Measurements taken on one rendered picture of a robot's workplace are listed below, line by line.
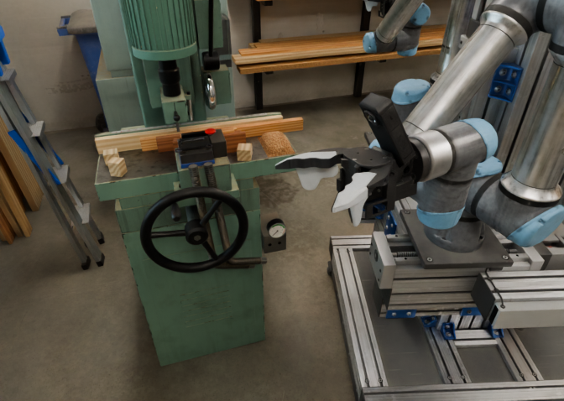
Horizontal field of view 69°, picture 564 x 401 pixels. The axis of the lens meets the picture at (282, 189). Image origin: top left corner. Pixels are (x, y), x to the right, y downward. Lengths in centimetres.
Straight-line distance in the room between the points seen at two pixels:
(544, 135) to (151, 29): 92
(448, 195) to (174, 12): 80
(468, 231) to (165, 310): 106
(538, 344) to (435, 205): 119
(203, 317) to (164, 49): 99
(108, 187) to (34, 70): 254
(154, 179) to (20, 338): 117
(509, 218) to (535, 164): 13
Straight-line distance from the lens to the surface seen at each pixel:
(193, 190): 104
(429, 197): 75
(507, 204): 97
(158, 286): 151
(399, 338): 168
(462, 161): 69
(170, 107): 126
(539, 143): 92
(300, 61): 335
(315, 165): 60
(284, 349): 185
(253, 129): 137
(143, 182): 124
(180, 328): 169
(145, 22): 116
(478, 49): 86
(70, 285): 232
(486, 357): 174
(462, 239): 111
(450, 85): 84
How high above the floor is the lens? 154
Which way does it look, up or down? 35 degrees down
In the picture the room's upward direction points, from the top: straight up
